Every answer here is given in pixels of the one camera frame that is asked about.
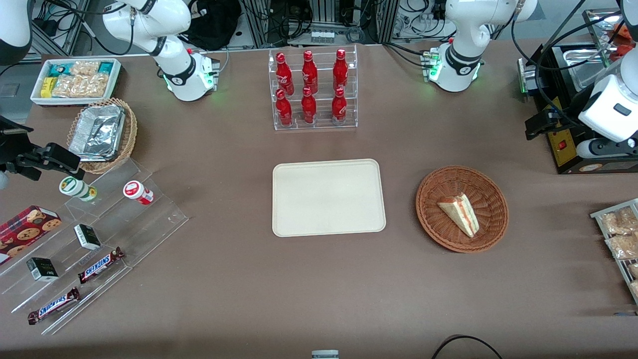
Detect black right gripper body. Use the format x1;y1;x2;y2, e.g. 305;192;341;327
0;117;35;166

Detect triangular sandwich wedge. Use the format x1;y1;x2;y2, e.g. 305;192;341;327
437;193;480;238

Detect tan wicker basket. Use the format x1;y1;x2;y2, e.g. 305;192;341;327
67;98;138;175

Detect round brown wicker basket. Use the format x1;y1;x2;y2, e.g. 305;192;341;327
416;166;509;253

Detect cream plastic tray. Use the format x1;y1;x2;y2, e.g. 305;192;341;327
272;159;387;237

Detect green lidded cup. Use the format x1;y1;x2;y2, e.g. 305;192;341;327
59;176;98;202

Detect black countertop fryer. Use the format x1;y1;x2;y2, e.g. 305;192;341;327
517;9;638;175

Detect stacked aluminium foil trays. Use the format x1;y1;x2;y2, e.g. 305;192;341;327
68;104;126;162

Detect white snack bin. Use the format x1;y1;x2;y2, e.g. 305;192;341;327
30;58;122;107

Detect red plaid cookie box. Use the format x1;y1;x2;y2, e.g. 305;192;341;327
0;205;63;265

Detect clear cracker snack pack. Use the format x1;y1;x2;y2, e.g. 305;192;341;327
52;73;109;98

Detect clear pastry pack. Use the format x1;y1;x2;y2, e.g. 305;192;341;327
600;206;638;235
605;233;638;261

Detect small black carton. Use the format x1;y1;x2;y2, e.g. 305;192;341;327
26;257;59;282
74;224;102;251

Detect red lidded cup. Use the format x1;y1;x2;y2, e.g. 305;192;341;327
123;180;155;206

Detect clear acrylic stepped stand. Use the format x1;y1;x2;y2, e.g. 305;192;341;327
0;159;189;336

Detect Snickers chocolate bar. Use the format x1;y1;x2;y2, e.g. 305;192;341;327
77;246;125;285
27;287;81;326

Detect red cola bottle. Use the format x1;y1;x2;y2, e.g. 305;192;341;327
332;49;349;91
302;50;319;94
276;52;295;96
301;87;317;124
276;89;293;127
331;87;347;126

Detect black bag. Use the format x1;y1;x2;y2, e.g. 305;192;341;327
180;0;243;51

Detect clear acrylic bottle rack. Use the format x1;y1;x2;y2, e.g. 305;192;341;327
268;45;358;131

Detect black cable loop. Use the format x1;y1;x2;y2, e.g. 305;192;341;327
431;335;504;359

